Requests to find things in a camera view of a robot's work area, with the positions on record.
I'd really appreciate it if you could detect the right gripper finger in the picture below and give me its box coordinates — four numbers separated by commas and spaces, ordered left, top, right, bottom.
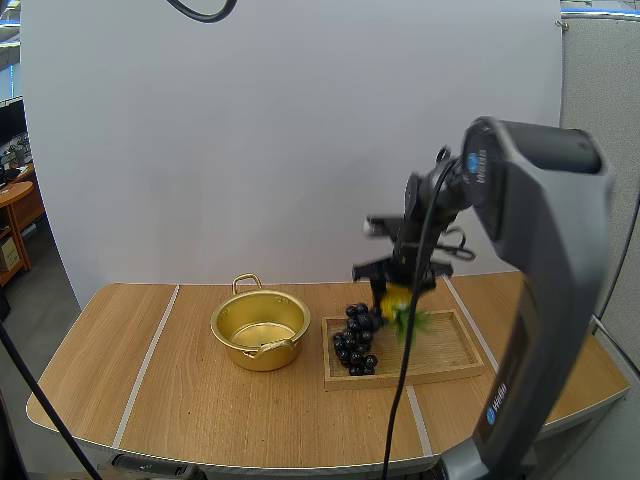
408, 260, 455, 302
351, 257, 394, 315

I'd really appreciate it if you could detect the yellow toy pineapple green crown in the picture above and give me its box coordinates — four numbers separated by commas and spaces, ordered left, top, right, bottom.
378, 282, 434, 347

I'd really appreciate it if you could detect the bunch of dark toy grapes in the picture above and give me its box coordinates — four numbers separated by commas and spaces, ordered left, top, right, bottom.
331, 301, 387, 377

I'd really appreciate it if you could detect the shallow wooden tray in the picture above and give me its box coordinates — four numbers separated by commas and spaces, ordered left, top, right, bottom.
320, 308, 486, 393

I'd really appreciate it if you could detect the white backdrop panel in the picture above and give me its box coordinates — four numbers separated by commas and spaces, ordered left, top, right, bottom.
18, 0, 564, 312

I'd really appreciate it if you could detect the wooden office desk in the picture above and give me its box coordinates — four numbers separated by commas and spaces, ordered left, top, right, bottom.
0, 162, 47, 287

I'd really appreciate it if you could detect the black cable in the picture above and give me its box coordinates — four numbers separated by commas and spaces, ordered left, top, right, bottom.
593, 188, 640, 321
0, 319, 103, 480
166, 0, 239, 24
381, 145, 454, 480
436, 227, 477, 263

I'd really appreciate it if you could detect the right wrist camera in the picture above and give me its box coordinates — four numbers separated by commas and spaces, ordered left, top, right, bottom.
363, 213, 404, 240

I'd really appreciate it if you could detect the gold pot with two handles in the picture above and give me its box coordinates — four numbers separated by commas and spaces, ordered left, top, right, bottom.
209, 272, 312, 373

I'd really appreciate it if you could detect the grey partition wall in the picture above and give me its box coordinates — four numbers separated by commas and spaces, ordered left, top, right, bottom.
558, 8, 640, 321

